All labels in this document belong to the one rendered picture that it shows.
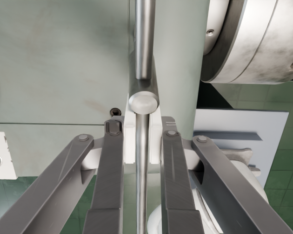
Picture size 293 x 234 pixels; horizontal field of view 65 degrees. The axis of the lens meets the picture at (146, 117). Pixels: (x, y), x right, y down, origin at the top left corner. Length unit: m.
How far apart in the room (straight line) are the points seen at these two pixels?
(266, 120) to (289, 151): 1.20
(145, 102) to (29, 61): 0.17
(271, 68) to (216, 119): 0.54
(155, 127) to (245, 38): 0.20
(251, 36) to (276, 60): 0.06
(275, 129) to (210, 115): 0.26
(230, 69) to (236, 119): 0.57
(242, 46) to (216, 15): 0.06
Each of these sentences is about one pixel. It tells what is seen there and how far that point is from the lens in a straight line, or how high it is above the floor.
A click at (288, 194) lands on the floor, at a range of 2.46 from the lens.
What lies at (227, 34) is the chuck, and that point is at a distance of 0.34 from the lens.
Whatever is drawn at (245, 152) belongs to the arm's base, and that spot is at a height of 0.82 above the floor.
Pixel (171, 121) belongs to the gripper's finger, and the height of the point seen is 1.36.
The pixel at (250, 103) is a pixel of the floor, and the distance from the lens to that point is 1.80.
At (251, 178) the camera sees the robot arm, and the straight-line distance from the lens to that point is 0.81.
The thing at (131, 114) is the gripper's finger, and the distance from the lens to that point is 0.17.
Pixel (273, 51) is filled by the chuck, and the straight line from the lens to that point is 0.35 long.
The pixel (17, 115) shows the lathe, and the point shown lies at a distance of 0.33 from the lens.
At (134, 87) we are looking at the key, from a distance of 0.16.
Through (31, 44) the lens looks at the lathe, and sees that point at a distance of 0.29.
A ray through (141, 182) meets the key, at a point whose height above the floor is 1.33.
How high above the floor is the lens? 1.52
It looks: 65 degrees down
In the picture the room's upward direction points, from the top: 178 degrees clockwise
